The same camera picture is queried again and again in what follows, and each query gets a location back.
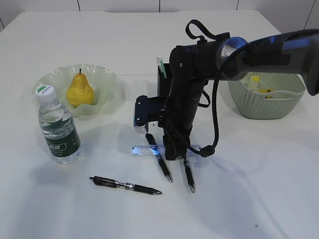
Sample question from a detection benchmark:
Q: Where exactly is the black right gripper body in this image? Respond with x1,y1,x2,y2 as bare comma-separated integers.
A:
162,76,207,149

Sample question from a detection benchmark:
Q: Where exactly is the black square pen holder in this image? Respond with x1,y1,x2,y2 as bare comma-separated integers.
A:
157,63,172,97

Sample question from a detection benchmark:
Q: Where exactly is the green wavy glass plate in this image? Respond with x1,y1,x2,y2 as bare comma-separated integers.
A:
32,64,118,118

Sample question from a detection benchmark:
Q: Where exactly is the yellow pear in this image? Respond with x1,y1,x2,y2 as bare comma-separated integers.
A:
66,69,94,107

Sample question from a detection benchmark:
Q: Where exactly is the green utility knife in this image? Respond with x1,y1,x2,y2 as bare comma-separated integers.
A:
156,56,167,79

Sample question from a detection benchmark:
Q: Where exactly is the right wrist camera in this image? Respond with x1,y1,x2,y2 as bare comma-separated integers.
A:
133,95,166,134

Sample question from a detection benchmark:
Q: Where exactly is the black gel pen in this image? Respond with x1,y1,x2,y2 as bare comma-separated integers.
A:
183,158,195,193
90,176,162,195
145,133,172,183

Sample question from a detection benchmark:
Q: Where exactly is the clear plastic ruler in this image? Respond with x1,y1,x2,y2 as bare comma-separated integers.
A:
129,143,202,157

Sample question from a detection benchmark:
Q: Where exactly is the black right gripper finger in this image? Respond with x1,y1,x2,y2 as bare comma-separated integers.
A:
165,145,186,161

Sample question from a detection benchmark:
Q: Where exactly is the green woven plastic basket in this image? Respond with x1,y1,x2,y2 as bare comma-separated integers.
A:
228,72,306,120

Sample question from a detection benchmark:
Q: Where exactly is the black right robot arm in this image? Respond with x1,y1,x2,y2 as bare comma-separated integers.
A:
162,29,319,160

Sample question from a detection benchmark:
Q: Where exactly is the clear water bottle green label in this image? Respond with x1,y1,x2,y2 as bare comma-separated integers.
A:
35,85,82,164

